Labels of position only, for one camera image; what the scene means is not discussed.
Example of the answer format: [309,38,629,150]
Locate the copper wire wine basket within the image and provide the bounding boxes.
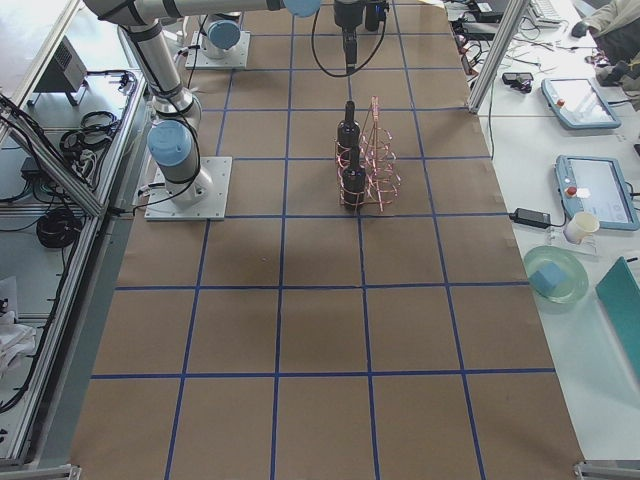
[334,96,401,212]

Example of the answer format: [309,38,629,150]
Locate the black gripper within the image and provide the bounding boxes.
[333,0,369,75]

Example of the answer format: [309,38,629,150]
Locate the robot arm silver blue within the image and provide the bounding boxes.
[199,12,241,59]
[86,1,388,119]

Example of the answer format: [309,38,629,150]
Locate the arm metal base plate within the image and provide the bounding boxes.
[144,156,233,221]
[185,31,250,70]

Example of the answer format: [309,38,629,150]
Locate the coiled black cables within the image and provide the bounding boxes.
[59,110,121,166]

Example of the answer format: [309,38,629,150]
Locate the near wine bottle in basket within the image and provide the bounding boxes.
[341,145,366,210]

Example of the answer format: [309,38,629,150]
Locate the white paper cup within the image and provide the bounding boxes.
[563,211,600,244]

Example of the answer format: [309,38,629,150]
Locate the black power adapter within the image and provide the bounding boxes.
[509,208,551,229]

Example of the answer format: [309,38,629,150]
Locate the black computer mouse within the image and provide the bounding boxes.
[571,21,589,38]

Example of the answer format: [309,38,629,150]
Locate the aluminium frame post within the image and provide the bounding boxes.
[467,0,529,114]

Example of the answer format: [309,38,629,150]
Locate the wine bottle in basket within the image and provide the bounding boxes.
[341,145,366,210]
[336,100,360,161]

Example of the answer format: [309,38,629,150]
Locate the green glass bowl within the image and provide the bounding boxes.
[523,246,589,304]

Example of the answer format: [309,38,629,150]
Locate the near teach pendant blue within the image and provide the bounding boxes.
[555,155,639,231]

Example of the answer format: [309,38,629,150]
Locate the teach pendant blue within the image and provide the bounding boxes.
[555,155,639,231]
[541,78,621,130]

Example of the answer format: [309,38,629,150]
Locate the grey control box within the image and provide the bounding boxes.
[34,36,88,106]

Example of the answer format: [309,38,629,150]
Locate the far wine bottle in basket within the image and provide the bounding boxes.
[336,100,360,161]

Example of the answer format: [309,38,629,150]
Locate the far teach pendant blue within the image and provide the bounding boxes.
[541,78,621,130]

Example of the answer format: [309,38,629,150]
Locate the blue foam cube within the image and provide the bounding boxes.
[529,261,568,297]

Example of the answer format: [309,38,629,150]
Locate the teal folder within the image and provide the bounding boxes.
[596,257,639,377]

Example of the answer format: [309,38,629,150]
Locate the black small device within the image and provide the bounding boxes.
[502,72,534,93]

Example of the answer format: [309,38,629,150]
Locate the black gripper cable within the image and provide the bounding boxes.
[310,0,389,79]

